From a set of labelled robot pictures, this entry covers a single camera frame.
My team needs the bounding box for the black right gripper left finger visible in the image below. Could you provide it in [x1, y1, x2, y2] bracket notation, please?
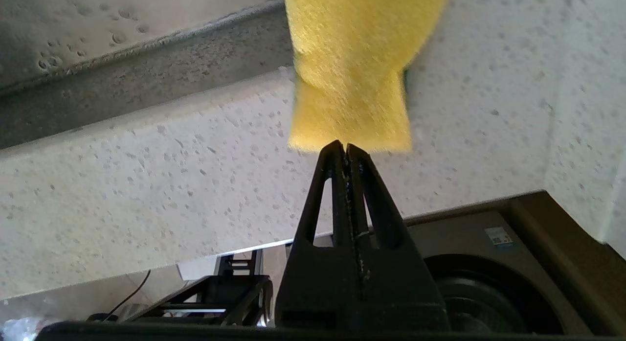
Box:
[275, 140, 365, 330]

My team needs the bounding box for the stainless steel sink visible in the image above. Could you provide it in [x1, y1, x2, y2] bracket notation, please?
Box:
[0, 0, 295, 151]

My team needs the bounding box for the dark front-load appliance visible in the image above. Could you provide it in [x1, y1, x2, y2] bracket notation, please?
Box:
[405, 190, 626, 337]

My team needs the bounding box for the yellow green sponge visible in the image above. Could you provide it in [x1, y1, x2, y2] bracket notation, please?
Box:
[284, 0, 450, 154]

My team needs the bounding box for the thin black cable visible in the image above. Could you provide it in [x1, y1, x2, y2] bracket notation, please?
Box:
[105, 270, 152, 322]

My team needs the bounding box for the white black robot base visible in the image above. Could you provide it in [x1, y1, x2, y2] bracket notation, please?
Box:
[88, 250, 275, 328]

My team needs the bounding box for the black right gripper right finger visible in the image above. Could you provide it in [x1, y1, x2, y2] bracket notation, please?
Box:
[348, 144, 451, 331]

